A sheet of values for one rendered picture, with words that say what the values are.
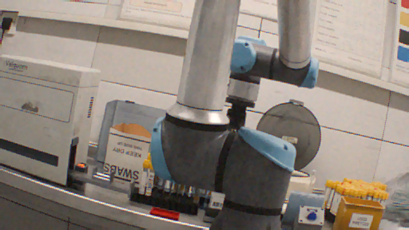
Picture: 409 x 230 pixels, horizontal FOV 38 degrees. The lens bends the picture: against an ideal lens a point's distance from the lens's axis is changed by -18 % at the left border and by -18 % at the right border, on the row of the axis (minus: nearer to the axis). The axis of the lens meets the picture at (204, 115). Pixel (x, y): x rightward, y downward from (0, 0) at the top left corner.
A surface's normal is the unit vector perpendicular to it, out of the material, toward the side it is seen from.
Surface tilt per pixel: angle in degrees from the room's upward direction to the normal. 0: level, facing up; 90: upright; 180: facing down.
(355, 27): 93
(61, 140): 90
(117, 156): 89
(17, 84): 90
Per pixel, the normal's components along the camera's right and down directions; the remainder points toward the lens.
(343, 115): -0.03, 0.05
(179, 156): -0.25, 0.12
